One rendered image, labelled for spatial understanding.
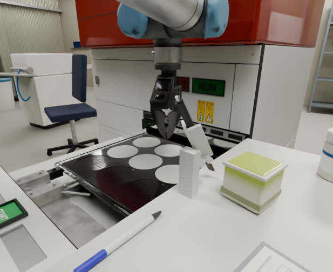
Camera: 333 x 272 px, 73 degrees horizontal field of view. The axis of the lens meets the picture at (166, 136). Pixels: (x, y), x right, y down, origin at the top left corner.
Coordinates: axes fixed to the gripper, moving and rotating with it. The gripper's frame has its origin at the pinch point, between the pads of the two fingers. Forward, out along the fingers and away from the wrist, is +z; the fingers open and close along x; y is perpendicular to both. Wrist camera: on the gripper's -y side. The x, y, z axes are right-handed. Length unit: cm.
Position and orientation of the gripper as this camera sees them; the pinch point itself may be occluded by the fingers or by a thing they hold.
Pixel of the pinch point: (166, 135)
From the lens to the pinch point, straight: 65.9
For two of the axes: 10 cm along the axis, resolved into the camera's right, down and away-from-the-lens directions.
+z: 0.0, 9.4, 3.5
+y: 1.7, -3.4, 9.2
